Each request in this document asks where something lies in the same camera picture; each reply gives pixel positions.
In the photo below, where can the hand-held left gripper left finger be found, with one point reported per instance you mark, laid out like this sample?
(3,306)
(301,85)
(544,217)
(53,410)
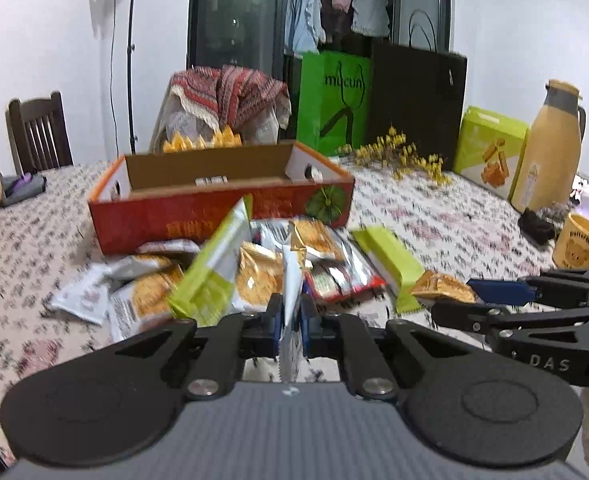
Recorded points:
(274,330)

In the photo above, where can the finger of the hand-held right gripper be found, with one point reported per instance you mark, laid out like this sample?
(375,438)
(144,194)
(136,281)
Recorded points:
(499,289)
(454,312)

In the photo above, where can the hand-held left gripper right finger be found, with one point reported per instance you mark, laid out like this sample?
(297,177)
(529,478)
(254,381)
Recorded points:
(305,330)

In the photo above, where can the clear orange cracker packet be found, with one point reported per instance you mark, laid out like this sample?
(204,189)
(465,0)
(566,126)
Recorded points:
(439,286)

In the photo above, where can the red snack packet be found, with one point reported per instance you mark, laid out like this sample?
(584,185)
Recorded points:
(339,280)

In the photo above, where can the long green snack packet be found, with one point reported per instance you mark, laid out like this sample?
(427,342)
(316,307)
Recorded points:
(389,260)

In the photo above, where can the white and green snack packet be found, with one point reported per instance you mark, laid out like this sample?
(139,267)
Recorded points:
(209,270)

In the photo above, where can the pile of snack packets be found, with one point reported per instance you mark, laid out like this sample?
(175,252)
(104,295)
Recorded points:
(149,290)

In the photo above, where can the red cardboard box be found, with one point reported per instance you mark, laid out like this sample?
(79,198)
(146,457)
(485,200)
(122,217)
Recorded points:
(174,215)

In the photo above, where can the calligraphy print tablecloth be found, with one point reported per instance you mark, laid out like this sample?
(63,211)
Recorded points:
(474,230)

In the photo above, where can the black crumpled item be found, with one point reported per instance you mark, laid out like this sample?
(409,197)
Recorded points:
(539,225)

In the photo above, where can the yellow bear mug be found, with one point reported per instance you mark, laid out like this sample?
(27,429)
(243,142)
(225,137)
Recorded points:
(579,245)

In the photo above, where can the yellow thermos jug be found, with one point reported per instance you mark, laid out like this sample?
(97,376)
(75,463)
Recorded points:
(549,160)

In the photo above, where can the lime green snack box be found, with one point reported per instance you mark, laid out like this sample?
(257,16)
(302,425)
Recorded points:
(489,140)

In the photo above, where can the small white packet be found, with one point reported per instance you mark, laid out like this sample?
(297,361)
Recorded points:
(210,180)

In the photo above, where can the yellow flower branch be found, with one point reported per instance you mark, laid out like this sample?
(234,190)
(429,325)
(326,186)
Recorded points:
(389,147)

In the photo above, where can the yellow sunflower decoration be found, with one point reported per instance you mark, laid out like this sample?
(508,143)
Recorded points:
(224,137)

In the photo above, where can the black paper bag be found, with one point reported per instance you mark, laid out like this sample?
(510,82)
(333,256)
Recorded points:
(414,100)

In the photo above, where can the green paper bag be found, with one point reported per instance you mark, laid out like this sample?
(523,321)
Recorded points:
(314,110)

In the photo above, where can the red patterned cloth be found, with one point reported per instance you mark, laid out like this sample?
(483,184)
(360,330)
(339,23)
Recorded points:
(234,92)

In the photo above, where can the dark grey purple cloth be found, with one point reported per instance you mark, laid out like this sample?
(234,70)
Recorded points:
(22,189)

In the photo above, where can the studio lamp on stand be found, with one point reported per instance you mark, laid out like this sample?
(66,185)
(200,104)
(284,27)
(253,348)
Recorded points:
(130,60)

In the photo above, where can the dark wooden chair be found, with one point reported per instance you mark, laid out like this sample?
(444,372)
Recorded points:
(39,130)

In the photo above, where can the hanging white garment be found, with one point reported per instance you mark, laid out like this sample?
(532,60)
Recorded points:
(372,5)

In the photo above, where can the hanging light blue shirt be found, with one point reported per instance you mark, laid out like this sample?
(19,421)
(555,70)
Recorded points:
(302,10)

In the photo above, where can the black framed glass door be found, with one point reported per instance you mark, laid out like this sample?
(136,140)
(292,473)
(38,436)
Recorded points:
(234,10)

